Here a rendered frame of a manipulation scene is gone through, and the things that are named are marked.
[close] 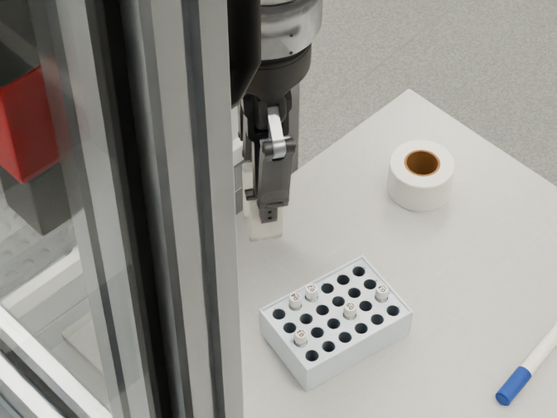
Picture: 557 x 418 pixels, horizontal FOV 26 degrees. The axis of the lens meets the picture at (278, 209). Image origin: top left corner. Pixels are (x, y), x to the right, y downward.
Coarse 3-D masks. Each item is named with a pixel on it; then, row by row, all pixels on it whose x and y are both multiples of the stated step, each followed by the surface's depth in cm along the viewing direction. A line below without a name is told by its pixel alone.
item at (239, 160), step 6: (234, 144) 118; (240, 144) 118; (234, 150) 117; (240, 150) 118; (234, 156) 118; (240, 156) 119; (234, 162) 118; (240, 162) 119; (246, 162) 119; (234, 168) 118; (240, 168) 119; (234, 174) 119; (240, 174) 120; (240, 180) 121; (240, 186) 121
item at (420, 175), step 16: (400, 144) 131; (416, 144) 131; (432, 144) 131; (400, 160) 129; (416, 160) 131; (432, 160) 130; (448, 160) 129; (400, 176) 128; (416, 176) 128; (432, 176) 128; (448, 176) 128; (400, 192) 129; (416, 192) 127; (432, 192) 127; (448, 192) 130; (416, 208) 129; (432, 208) 130
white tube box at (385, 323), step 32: (320, 288) 119; (352, 288) 119; (288, 320) 116; (320, 320) 116; (352, 320) 116; (384, 320) 116; (288, 352) 114; (320, 352) 114; (352, 352) 115; (320, 384) 116
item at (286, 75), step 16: (304, 48) 91; (272, 64) 90; (288, 64) 90; (304, 64) 92; (256, 80) 91; (272, 80) 91; (288, 80) 92; (256, 96) 93; (272, 96) 92; (256, 112) 95
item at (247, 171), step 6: (246, 168) 105; (252, 168) 105; (246, 174) 106; (252, 174) 106; (246, 180) 106; (252, 180) 106; (246, 186) 107; (246, 204) 109; (246, 210) 109; (246, 216) 110
